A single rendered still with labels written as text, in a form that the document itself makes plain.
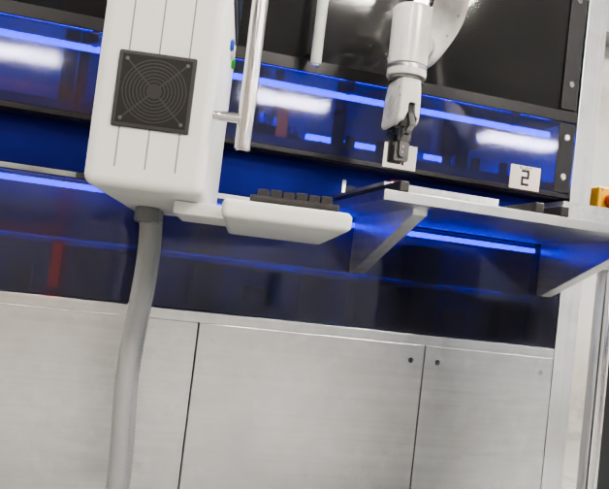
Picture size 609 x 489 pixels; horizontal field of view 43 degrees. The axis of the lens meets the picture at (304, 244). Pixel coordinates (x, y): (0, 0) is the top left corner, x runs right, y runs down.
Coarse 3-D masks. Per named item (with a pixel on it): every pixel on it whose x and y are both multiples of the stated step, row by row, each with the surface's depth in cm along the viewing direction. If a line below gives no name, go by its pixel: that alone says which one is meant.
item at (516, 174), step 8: (512, 168) 193; (520, 168) 193; (528, 168) 194; (536, 168) 194; (512, 176) 192; (520, 176) 193; (536, 176) 194; (512, 184) 192; (520, 184) 193; (536, 184) 194
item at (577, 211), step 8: (544, 208) 160; (576, 208) 154; (584, 208) 155; (592, 208) 155; (600, 208) 156; (568, 216) 154; (576, 216) 154; (584, 216) 155; (592, 216) 155; (600, 216) 156; (608, 216) 156
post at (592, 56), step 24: (600, 0) 201; (600, 24) 200; (600, 48) 200; (600, 72) 200; (576, 144) 198; (576, 168) 198; (576, 192) 197; (576, 288) 197; (576, 312) 197; (576, 336) 197; (552, 384) 194; (552, 408) 194; (552, 432) 194; (552, 456) 194; (552, 480) 194
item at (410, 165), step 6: (384, 150) 183; (414, 150) 186; (384, 156) 183; (408, 156) 185; (414, 156) 186; (384, 162) 183; (408, 162) 185; (414, 162) 185; (396, 168) 184; (402, 168) 185; (408, 168) 185; (414, 168) 185
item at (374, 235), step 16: (368, 224) 172; (384, 224) 162; (400, 224) 154; (416, 224) 153; (368, 240) 171; (384, 240) 161; (400, 240) 160; (352, 256) 179; (368, 256) 170; (352, 272) 178
